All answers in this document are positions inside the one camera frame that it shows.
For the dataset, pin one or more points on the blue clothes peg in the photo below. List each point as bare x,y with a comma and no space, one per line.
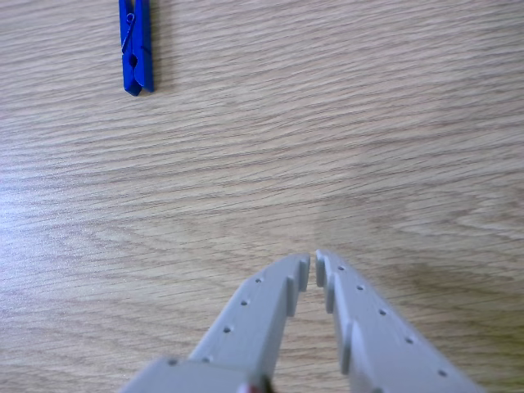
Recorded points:
141,61

